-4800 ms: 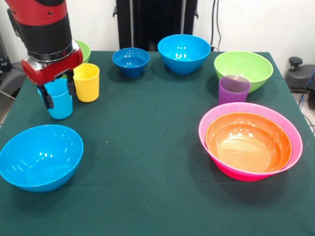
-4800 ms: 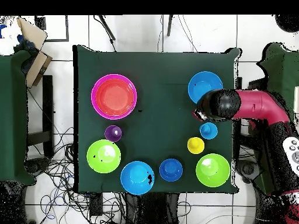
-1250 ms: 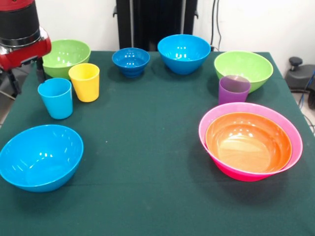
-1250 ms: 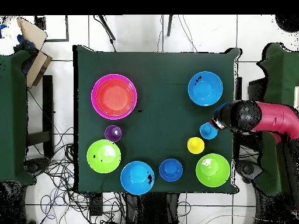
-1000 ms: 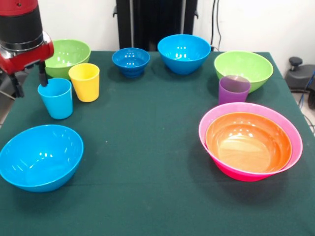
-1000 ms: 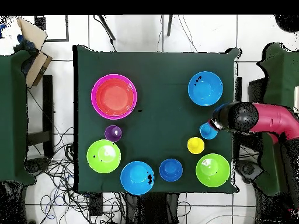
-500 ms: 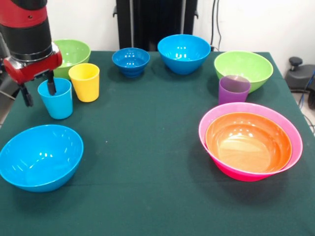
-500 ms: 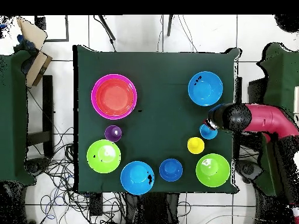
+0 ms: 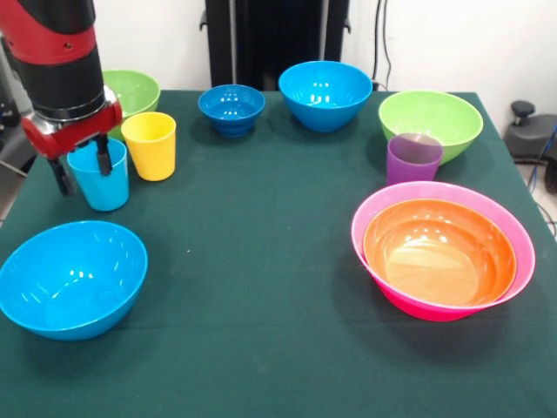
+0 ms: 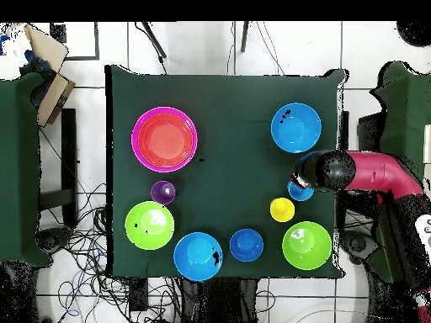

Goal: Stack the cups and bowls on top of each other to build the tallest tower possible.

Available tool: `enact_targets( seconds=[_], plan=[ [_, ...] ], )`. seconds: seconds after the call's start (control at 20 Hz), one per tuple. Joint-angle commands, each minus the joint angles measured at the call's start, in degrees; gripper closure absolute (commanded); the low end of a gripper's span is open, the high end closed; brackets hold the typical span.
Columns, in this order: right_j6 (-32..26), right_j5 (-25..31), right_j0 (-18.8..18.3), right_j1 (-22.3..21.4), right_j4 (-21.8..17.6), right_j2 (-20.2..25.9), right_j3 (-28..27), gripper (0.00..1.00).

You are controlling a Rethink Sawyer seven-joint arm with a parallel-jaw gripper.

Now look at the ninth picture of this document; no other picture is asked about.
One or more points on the light blue plastic cup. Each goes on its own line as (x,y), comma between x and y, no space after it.
(104,191)

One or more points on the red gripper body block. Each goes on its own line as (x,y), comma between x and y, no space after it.
(69,130)

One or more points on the yellow plastic cup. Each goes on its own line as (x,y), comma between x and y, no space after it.
(150,148)

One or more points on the orange plastic bowl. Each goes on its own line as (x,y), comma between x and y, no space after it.
(439,252)

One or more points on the black equipment with knob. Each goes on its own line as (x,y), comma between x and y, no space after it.
(531,135)

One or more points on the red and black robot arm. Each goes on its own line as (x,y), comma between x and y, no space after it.
(52,52)

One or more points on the dark green tablecloth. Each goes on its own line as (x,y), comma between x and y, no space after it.
(261,283)

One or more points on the green plastic bowl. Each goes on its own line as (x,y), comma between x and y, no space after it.
(431,117)
(135,93)

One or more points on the light blue plastic bowl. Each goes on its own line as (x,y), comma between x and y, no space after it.
(325,98)
(74,283)

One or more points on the black device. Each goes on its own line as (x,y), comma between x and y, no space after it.
(5,104)

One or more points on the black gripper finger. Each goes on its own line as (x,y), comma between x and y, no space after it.
(103,157)
(63,178)

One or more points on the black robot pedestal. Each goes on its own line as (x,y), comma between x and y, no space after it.
(261,43)

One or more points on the grey chair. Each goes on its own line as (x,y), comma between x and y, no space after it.
(11,150)

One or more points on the purple plastic cup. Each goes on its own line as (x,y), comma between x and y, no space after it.
(413,161)

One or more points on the large pink plastic bowl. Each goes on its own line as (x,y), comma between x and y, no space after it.
(418,309)

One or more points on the small dark blue bowl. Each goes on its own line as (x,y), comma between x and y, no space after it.
(231,109)

